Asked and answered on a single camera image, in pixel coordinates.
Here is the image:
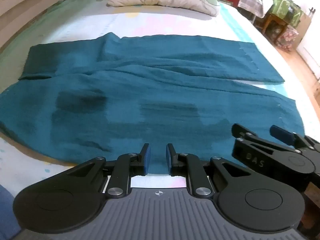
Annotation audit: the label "checked table cloth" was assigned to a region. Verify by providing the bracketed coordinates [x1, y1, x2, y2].
[237, 0, 274, 18]

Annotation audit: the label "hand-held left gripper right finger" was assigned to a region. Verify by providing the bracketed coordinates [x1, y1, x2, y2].
[166, 143, 253, 197]

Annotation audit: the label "leaf print cream pillow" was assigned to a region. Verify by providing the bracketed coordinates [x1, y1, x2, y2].
[106, 0, 221, 17]

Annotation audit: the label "wooden bed frame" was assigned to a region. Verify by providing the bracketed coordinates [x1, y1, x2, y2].
[0, 0, 118, 53]

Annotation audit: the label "wooden stool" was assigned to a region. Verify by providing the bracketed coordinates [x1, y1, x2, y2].
[261, 12, 290, 43]

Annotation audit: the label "floral fleece blanket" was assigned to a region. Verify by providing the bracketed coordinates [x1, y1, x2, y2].
[0, 0, 320, 205]

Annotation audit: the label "green bed sheet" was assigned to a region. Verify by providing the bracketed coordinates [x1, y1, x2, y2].
[0, 0, 108, 85]

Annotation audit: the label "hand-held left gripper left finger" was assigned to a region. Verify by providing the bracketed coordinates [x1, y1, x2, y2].
[66, 143, 152, 197]

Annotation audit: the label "floral bag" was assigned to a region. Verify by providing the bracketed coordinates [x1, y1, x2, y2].
[276, 27, 299, 52]

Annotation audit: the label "cardboard box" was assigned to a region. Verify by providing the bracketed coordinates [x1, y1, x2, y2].
[295, 12, 313, 53]

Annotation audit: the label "teal pants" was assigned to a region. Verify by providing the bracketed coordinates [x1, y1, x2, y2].
[0, 32, 307, 176]

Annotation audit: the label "person's blue clothing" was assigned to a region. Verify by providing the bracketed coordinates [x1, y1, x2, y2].
[0, 184, 22, 240]

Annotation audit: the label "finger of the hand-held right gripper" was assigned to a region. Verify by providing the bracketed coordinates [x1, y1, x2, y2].
[271, 125, 320, 153]
[231, 123, 296, 168]

